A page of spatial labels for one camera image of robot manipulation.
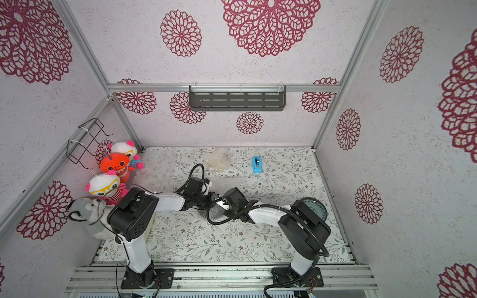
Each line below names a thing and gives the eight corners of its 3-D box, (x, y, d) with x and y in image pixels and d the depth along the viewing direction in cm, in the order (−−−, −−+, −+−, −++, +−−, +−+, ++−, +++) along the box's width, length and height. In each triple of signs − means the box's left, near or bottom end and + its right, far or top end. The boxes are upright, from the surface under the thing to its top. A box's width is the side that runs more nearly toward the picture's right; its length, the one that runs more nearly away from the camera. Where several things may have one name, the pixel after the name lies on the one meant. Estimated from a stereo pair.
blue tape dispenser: (253, 172, 111) (253, 168, 108) (252, 160, 117) (252, 156, 114) (262, 172, 111) (263, 168, 108) (261, 160, 117) (262, 156, 114)
